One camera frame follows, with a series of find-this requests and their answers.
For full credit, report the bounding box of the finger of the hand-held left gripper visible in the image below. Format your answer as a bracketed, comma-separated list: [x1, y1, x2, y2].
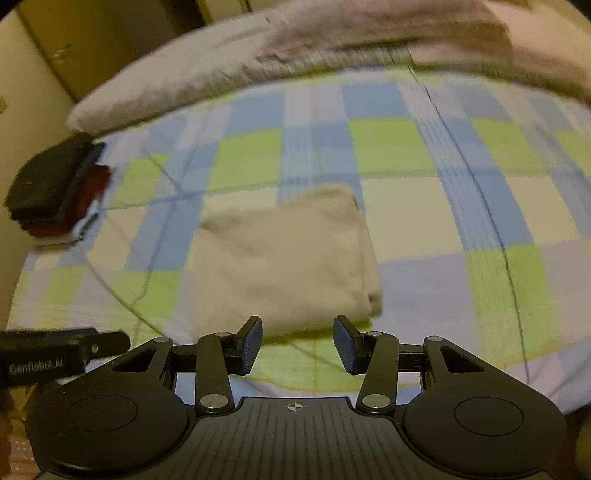
[82, 330, 131, 364]

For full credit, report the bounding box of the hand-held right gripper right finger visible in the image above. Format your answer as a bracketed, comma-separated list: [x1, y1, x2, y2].
[333, 315, 485, 415]

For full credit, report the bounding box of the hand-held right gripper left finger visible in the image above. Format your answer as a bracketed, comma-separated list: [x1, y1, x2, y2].
[111, 316, 264, 415]

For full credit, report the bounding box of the cream turtleneck sweater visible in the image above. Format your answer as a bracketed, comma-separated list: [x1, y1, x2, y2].
[191, 183, 385, 339]

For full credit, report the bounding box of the light blue folded garment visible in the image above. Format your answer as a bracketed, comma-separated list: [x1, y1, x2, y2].
[36, 211, 103, 249]

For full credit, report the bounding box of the red folded garment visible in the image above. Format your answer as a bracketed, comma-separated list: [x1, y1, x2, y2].
[27, 164, 115, 239]

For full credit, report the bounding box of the checkered bed sheet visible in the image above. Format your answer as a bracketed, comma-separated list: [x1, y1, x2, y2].
[8, 60, 591, 414]

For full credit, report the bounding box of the black folded garment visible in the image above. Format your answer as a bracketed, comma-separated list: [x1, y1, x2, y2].
[4, 133, 105, 223]

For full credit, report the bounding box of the striped grey pillow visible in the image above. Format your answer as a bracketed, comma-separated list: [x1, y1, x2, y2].
[66, 9, 413, 136]

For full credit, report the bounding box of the purple pillow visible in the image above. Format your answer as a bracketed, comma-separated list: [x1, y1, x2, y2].
[257, 0, 514, 66]

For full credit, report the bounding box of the pink pillow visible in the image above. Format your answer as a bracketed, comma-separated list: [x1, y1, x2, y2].
[410, 0, 591, 108]

